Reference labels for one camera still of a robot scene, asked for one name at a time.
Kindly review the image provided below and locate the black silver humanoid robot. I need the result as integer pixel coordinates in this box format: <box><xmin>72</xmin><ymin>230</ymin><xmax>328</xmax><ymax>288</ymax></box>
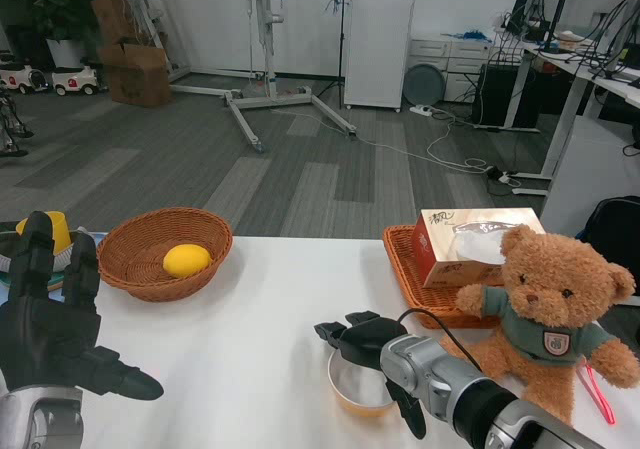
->
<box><xmin>0</xmin><ymin>86</ymin><xmax>35</xmax><ymax>158</ymax></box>

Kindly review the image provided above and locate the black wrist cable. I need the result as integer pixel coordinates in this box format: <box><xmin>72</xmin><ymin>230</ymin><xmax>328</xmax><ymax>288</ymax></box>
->
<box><xmin>397</xmin><ymin>307</ymin><xmax>484</xmax><ymax>373</ymax></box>

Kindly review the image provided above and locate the black computer tower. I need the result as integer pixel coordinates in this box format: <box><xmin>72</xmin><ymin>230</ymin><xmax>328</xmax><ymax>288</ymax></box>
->
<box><xmin>472</xmin><ymin>63</ymin><xmax>521</xmax><ymax>129</ymax></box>

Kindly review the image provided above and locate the round brown wicker basket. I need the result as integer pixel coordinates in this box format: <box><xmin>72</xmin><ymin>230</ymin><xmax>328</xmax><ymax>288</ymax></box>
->
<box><xmin>96</xmin><ymin>207</ymin><xmax>235</xmax><ymax>304</ymax></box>

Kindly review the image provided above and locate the pink strap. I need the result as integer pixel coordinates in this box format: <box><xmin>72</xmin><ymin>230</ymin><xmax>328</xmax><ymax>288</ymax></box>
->
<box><xmin>578</xmin><ymin>361</ymin><xmax>616</xmax><ymax>425</ymax></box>

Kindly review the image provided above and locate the white folded lift frame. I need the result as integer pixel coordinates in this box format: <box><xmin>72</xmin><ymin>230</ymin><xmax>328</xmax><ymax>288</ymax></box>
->
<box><xmin>117</xmin><ymin>0</ymin><xmax>191</xmax><ymax>83</ymax></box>

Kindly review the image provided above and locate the white side panel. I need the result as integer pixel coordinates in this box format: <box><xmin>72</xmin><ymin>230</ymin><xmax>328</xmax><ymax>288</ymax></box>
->
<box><xmin>540</xmin><ymin>113</ymin><xmax>640</xmax><ymax>240</ymax></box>

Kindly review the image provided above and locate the large brown cardboard box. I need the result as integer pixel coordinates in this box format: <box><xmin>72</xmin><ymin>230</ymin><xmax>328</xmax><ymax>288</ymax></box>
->
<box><xmin>97</xmin><ymin>43</ymin><xmax>174</xmax><ymax>109</ymax></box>

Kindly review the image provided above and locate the white office desk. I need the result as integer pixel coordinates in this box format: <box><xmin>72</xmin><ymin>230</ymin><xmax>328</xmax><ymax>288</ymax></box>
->
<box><xmin>474</xmin><ymin>33</ymin><xmax>640</xmax><ymax>195</ymax></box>

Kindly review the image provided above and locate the white floor cable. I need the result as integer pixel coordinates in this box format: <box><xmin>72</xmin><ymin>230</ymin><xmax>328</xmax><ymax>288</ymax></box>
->
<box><xmin>272</xmin><ymin>107</ymin><xmax>494</xmax><ymax>174</ymax></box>

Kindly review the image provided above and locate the white toy car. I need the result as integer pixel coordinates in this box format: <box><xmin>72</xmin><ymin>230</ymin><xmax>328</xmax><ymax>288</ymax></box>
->
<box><xmin>0</xmin><ymin>63</ymin><xmax>49</xmax><ymax>95</ymax></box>
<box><xmin>51</xmin><ymin>64</ymin><xmax>104</xmax><ymax>97</ymax></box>

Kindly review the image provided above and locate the white grey sneaker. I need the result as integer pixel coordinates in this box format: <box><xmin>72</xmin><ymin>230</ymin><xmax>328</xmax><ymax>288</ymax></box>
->
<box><xmin>0</xmin><ymin>228</ymin><xmax>96</xmax><ymax>273</ymax></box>

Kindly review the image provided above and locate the green potted plant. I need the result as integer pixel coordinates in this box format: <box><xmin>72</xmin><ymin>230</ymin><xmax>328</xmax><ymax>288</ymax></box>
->
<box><xmin>9</xmin><ymin>0</ymin><xmax>101</xmax><ymax>68</ymax></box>

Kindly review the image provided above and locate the yellow plastic cup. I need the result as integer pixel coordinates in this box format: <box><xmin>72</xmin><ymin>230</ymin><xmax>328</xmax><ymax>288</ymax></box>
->
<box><xmin>15</xmin><ymin>210</ymin><xmax>71</xmax><ymax>256</ymax></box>

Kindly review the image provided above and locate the yellow lemon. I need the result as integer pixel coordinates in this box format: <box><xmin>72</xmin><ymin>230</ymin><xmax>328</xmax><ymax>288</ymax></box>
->
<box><xmin>162</xmin><ymin>243</ymin><xmax>212</xmax><ymax>278</ymax></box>

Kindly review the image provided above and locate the small brown cardboard box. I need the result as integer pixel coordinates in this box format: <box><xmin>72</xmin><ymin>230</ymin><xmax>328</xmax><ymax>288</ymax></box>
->
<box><xmin>90</xmin><ymin>0</ymin><xmax>151</xmax><ymax>48</ymax></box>

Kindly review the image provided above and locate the white plant pot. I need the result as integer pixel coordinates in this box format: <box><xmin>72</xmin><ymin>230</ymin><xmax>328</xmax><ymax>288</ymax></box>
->
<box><xmin>45</xmin><ymin>37</ymin><xmax>87</xmax><ymax>69</ymax></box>

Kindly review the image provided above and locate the brown teddy bear green shirt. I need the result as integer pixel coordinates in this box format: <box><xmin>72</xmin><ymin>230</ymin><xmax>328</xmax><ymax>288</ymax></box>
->
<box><xmin>439</xmin><ymin>223</ymin><xmax>640</xmax><ymax>426</ymax></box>

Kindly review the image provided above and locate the black tripod stand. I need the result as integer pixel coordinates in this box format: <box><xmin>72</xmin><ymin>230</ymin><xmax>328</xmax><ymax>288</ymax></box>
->
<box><xmin>312</xmin><ymin>0</ymin><xmax>351</xmax><ymax>110</ymax></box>

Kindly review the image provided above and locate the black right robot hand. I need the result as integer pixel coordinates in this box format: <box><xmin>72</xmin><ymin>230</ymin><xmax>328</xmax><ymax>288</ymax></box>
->
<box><xmin>313</xmin><ymin>310</ymin><xmax>428</xmax><ymax>440</ymax></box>

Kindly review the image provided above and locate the green plate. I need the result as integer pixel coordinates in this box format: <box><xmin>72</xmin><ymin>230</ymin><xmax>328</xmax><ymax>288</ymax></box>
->
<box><xmin>0</xmin><ymin>268</ymin><xmax>66</xmax><ymax>291</ymax></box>

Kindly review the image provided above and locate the round grey tray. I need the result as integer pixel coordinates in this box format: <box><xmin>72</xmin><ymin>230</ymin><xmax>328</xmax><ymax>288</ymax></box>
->
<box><xmin>402</xmin><ymin>63</ymin><xmax>446</xmax><ymax>106</ymax></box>

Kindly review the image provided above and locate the rectangular brown wicker tray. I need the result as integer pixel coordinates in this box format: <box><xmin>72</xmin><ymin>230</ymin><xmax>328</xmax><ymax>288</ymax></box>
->
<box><xmin>382</xmin><ymin>223</ymin><xmax>506</xmax><ymax>330</ymax></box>

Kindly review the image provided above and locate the white patient lift hoist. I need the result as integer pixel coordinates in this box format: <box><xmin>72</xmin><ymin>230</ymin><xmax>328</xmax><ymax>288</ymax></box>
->
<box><xmin>169</xmin><ymin>0</ymin><xmax>359</xmax><ymax>154</ymax></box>

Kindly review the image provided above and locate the white drawer unit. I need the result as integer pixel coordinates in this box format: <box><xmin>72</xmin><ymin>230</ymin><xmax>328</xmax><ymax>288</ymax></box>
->
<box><xmin>447</xmin><ymin>38</ymin><xmax>494</xmax><ymax>104</ymax></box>
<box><xmin>408</xmin><ymin>36</ymin><xmax>454</xmax><ymax>70</ymax></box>

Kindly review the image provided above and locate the tall white cabinet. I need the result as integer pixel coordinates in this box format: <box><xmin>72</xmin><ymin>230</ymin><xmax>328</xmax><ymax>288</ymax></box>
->
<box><xmin>343</xmin><ymin>0</ymin><xmax>416</xmax><ymax>114</ymax></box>

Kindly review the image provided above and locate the light blue mat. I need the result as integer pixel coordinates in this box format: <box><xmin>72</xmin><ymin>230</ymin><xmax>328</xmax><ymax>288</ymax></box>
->
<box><xmin>0</xmin><ymin>228</ymin><xmax>109</xmax><ymax>315</ymax></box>

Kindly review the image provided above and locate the white orange plastic bowl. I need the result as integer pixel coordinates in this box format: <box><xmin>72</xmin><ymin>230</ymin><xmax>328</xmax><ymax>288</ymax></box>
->
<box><xmin>327</xmin><ymin>348</ymin><xmax>401</xmax><ymax>416</ymax></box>

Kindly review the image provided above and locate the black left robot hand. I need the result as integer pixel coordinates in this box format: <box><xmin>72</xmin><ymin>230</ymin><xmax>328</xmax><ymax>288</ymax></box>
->
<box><xmin>0</xmin><ymin>210</ymin><xmax>165</xmax><ymax>403</ymax></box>

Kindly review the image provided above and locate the red beige tissue box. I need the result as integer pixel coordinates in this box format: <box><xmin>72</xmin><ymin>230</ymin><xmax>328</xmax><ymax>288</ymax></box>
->
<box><xmin>412</xmin><ymin>207</ymin><xmax>546</xmax><ymax>289</ymax></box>

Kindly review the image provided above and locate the black backpack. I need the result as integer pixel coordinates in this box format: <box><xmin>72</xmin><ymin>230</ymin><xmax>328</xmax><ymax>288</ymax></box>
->
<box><xmin>582</xmin><ymin>196</ymin><xmax>640</xmax><ymax>270</ymax></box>

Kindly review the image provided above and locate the black white power strip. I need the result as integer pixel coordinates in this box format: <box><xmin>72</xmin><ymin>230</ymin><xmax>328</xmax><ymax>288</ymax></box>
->
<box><xmin>484</xmin><ymin>165</ymin><xmax>521</xmax><ymax>185</ymax></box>

